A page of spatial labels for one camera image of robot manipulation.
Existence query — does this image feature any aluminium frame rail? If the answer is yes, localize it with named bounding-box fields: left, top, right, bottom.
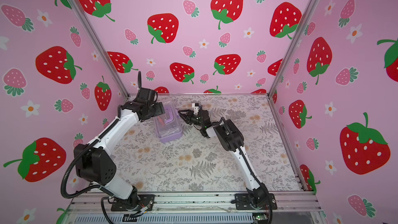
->
left=61, top=191, right=328, bottom=224

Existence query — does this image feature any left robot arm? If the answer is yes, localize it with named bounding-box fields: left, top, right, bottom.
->
left=60, top=88, right=165, bottom=209

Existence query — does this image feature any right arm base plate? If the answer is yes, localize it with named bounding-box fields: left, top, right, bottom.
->
left=231, top=193, right=277, bottom=210

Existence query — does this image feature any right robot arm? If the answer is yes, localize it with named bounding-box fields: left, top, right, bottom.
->
left=178, top=103, right=271, bottom=207

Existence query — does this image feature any purple plastic tool box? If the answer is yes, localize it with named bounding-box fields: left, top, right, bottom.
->
left=154, top=101, right=183, bottom=143

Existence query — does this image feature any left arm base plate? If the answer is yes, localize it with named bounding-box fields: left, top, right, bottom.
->
left=111, top=194, right=155, bottom=212

